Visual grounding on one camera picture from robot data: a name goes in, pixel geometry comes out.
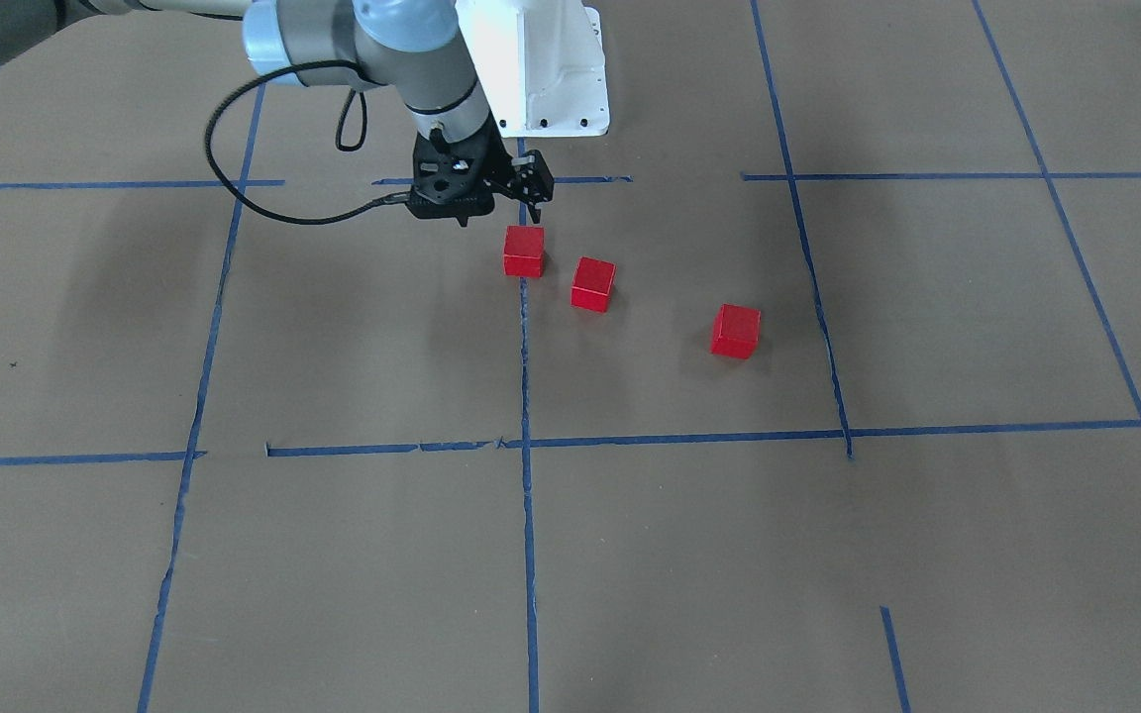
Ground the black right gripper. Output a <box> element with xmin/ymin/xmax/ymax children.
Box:
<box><xmin>407</xmin><ymin>127</ymin><xmax>556</xmax><ymax>229</ymax></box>

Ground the red block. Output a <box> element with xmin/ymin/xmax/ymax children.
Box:
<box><xmin>709</xmin><ymin>303</ymin><xmax>764</xmax><ymax>359</ymax></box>
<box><xmin>502</xmin><ymin>225</ymin><xmax>545</xmax><ymax>278</ymax></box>
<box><xmin>571</xmin><ymin>256</ymin><xmax>616</xmax><ymax>313</ymax></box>

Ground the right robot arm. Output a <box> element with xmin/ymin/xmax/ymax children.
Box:
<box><xmin>0</xmin><ymin>1</ymin><xmax>556</xmax><ymax>226</ymax></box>

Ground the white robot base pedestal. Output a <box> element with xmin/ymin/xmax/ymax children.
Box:
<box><xmin>456</xmin><ymin>1</ymin><xmax>610</xmax><ymax>139</ymax></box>

